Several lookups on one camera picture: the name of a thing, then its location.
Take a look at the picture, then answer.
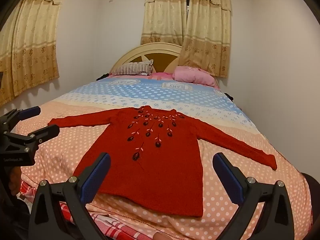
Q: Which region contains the beige patterned curtain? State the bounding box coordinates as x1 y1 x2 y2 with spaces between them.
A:
0 0 69 107
179 0 232 78
141 0 187 46

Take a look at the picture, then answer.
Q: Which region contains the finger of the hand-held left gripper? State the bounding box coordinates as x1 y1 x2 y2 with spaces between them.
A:
25 124 60 146
0 106 41 130

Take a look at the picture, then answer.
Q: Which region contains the polka dot bedsheet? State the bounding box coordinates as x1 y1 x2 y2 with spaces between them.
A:
12 76 313 240

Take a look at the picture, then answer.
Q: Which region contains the pink pillow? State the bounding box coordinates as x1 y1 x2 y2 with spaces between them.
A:
174 66 218 87

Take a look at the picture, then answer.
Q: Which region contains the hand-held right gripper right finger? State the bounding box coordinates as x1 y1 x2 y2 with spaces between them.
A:
212 152 295 240

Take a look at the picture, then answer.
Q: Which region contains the striped pillow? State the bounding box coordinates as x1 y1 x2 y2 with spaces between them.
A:
112 59 154 77

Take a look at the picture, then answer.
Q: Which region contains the red embroidered sweater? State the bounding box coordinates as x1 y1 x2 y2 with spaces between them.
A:
47 106 277 217

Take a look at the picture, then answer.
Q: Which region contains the red plaid blanket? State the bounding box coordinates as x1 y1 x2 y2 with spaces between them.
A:
16 180 150 240

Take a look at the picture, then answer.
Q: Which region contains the cream wooden headboard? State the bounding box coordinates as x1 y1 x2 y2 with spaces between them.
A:
110 42 184 74

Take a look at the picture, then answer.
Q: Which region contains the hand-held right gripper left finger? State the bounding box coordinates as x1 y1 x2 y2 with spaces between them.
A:
29 152 112 240

